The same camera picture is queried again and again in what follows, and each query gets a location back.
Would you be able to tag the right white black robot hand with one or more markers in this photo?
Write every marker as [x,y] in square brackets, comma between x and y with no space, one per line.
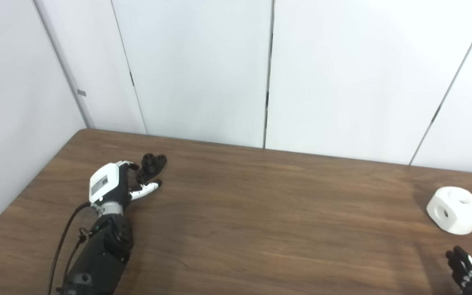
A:
[467,276]

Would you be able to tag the small grey wall tag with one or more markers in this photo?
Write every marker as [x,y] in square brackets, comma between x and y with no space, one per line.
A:
[81,93]

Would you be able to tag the black flanged holder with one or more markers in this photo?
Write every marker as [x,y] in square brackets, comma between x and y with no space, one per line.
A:
[150,166]

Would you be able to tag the round white plastic piece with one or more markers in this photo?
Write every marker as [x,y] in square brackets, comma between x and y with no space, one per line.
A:
[459,213]

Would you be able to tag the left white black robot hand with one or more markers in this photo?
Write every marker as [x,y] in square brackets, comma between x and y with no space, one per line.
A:
[105,184]

